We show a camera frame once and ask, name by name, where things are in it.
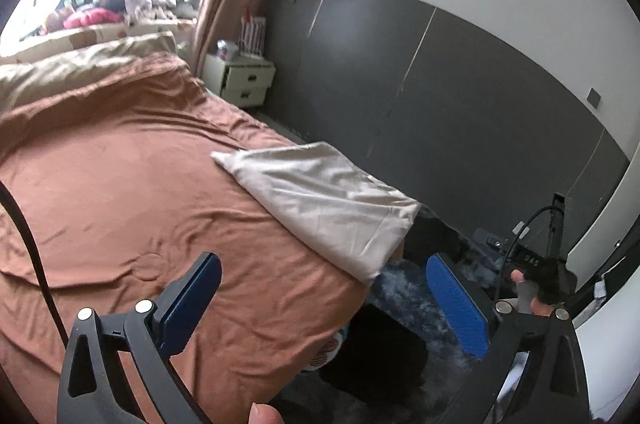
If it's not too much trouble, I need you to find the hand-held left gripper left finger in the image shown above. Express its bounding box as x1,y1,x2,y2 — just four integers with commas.
56,251,223,424

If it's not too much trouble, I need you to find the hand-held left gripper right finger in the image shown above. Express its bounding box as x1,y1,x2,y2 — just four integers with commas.
425,252,593,424

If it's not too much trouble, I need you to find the beige jacket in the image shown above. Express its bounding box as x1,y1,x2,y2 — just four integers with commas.
210,141,421,284

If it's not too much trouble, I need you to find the pile of loose clothes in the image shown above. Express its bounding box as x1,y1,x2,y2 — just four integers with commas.
95,0,176,17

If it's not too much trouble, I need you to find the person's right hand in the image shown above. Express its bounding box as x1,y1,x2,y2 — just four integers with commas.
510,269,553,316

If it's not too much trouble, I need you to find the person's left hand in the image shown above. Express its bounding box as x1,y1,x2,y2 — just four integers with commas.
249,403,288,424

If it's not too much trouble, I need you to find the dark cloth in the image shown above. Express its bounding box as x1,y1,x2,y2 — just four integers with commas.
320,303,428,397
402,209,461,265

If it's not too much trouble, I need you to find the brown blanket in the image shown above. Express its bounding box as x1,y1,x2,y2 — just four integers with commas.
0,51,401,424

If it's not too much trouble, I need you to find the striped slipper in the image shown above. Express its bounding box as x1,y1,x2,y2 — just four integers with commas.
312,336,346,370

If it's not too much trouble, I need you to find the white nightstand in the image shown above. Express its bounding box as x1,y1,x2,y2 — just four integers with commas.
202,53,277,107

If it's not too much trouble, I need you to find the beige duvet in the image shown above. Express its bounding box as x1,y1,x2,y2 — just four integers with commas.
0,30,191,110

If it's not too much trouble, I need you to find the pink striped holder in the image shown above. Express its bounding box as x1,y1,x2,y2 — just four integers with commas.
240,15,266,57

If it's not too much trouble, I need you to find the pink plush cushion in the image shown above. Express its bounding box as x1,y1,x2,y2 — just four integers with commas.
62,9,123,30

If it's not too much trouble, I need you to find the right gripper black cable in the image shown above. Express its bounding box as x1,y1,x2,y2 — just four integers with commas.
495,206,566,300

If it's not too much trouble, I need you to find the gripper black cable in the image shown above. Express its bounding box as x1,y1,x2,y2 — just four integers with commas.
0,181,68,350
495,206,566,300

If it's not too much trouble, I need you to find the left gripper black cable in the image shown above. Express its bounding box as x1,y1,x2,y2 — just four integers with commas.
0,181,68,350

